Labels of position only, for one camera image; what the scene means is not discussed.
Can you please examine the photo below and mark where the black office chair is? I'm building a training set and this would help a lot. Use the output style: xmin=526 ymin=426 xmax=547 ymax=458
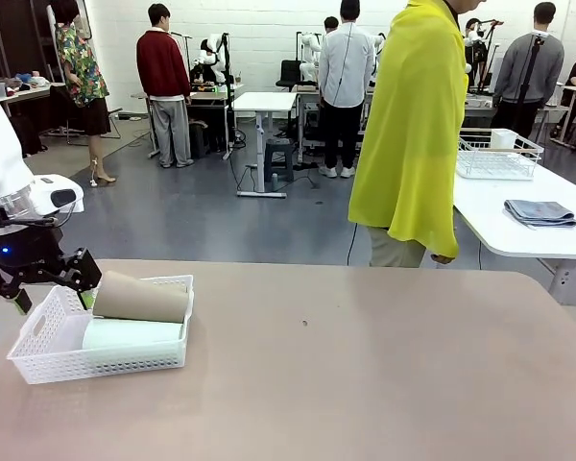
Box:
xmin=276 ymin=60 xmax=304 ymax=90

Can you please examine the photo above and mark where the black pole stand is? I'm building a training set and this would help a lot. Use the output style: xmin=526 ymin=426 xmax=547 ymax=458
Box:
xmin=220 ymin=32 xmax=235 ymax=160

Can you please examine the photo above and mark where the brown paper cup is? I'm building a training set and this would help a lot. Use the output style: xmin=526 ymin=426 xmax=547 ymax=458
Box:
xmin=92 ymin=270 xmax=191 ymax=324

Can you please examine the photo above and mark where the folded blue grey cloth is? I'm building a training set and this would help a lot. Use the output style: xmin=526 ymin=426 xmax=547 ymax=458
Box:
xmin=503 ymin=199 xmax=576 ymax=230

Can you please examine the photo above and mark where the black camera stand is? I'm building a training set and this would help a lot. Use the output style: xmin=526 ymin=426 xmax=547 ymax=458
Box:
xmin=514 ymin=31 xmax=549 ymax=140

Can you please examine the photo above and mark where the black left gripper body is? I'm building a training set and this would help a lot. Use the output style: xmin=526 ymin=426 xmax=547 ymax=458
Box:
xmin=0 ymin=218 xmax=64 ymax=284

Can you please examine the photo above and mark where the man in grey sweater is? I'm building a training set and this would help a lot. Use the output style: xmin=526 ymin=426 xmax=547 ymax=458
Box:
xmin=492 ymin=2 xmax=566 ymax=139

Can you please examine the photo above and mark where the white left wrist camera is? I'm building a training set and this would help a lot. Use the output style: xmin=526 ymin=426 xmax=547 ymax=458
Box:
xmin=28 ymin=175 xmax=85 ymax=216

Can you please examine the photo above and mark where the pale green paper cup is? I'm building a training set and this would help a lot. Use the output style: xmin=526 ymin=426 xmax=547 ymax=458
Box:
xmin=81 ymin=317 xmax=184 ymax=352

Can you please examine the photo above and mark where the grey plastic stool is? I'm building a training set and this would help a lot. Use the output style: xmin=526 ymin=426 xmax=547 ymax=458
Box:
xmin=263 ymin=137 xmax=295 ymax=182

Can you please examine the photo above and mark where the woman in floral shirt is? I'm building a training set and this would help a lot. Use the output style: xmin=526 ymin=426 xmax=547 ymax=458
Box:
xmin=50 ymin=0 xmax=120 ymax=187

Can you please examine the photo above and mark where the white wire dish rack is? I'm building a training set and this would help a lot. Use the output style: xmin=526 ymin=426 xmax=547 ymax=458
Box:
xmin=455 ymin=128 xmax=544 ymax=182

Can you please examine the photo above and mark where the man in red sweater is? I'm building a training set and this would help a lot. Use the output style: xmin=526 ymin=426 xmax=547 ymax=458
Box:
xmin=135 ymin=3 xmax=196 ymax=169

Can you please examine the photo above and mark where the white standing desk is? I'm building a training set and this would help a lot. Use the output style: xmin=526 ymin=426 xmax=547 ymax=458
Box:
xmin=232 ymin=90 xmax=299 ymax=199

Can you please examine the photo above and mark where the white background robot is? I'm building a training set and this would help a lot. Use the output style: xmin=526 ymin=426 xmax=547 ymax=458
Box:
xmin=299 ymin=31 xmax=324 ymax=81
xmin=193 ymin=32 xmax=231 ymax=83

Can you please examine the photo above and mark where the white side table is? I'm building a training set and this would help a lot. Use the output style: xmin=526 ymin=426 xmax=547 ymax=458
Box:
xmin=453 ymin=143 xmax=576 ymax=306

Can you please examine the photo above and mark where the person in white shirt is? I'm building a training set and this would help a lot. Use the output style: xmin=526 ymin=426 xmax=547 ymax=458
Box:
xmin=318 ymin=0 xmax=376 ymax=180

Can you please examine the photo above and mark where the white perforated plastic basket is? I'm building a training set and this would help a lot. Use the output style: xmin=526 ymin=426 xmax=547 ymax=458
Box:
xmin=6 ymin=274 xmax=196 ymax=385

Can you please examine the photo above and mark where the dark wooden shelf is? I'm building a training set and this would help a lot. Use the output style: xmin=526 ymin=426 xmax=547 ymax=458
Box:
xmin=0 ymin=0 xmax=54 ymax=83

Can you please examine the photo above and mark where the white plastic container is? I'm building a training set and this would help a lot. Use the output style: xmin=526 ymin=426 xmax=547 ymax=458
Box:
xmin=490 ymin=128 xmax=518 ymax=151

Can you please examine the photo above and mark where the person in yellow cape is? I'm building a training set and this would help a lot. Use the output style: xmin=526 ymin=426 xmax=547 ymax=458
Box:
xmin=348 ymin=0 xmax=469 ymax=269

